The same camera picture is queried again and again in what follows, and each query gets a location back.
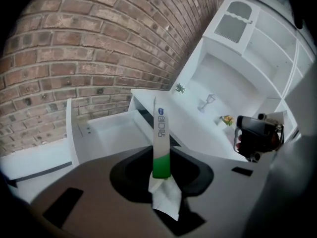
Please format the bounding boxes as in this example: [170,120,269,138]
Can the white drawer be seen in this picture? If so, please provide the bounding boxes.
[65,98,156,169]

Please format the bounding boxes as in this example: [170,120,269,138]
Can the white desk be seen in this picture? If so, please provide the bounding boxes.
[128,88,251,162]

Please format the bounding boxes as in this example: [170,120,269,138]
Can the potted orange flowers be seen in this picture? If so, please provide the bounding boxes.
[219,115,235,127]

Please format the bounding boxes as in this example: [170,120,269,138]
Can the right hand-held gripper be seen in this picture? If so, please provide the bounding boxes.
[233,112,285,164]

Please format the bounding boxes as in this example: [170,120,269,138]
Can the white shelf unit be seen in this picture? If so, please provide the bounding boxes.
[170,0,317,143]

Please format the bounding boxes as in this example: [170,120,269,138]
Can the white glazed cabinet door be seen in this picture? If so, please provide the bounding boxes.
[213,0,254,45]

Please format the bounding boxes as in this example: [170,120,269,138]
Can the white low wall ledge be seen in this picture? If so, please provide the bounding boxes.
[0,139,75,188]

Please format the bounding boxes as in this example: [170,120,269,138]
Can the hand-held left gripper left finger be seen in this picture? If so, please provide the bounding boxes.
[24,144,161,238]

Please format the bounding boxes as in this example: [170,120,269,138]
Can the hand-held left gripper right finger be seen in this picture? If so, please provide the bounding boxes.
[169,145,282,238]

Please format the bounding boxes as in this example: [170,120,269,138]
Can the green and white box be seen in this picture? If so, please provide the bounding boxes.
[148,95,183,222]

